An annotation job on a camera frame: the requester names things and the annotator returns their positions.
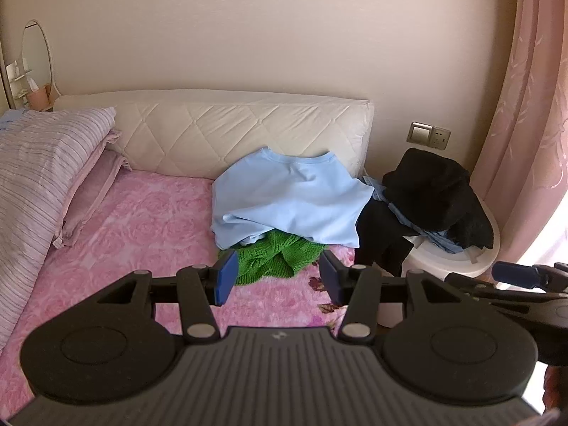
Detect light blue sweater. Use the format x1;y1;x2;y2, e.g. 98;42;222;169
211;147;376;251

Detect cream quilted headboard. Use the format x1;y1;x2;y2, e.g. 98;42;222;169
53;90;376;182

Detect oval mirror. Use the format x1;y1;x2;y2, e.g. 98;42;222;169
21;20;55;99

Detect pink floral blanket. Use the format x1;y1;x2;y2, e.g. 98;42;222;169
0;169;382;413

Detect white round stool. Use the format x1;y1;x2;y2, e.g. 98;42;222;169
377;195;502;329

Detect pink curtain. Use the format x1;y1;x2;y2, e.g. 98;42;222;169
470;0;568;276

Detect gold wall switch socket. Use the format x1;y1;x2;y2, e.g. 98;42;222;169
407;121;452;151

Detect green knitted sweater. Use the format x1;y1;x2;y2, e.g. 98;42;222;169
218;230;329;287

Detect black fuzzy garment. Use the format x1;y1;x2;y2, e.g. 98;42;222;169
382;148;495;250

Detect small white shelf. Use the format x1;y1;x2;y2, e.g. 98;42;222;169
5;60;34;99

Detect pink pillow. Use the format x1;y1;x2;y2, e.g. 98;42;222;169
91;129;123;160
53;151;134;249

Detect blue denim garment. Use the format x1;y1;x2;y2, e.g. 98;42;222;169
361;175;472;255

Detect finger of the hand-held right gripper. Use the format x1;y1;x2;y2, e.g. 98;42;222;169
444;272;547;310
492;261;568;294

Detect person's right forearm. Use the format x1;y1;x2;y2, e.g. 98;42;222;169
544;361;567;410

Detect striped lilac quilt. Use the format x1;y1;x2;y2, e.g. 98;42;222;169
0;107;117;351

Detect black pants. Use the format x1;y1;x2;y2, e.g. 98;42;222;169
355;199;427;278

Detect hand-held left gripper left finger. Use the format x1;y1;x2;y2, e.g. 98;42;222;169
91;248;240;344

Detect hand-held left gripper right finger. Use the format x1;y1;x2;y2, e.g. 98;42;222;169
319;251;466;345

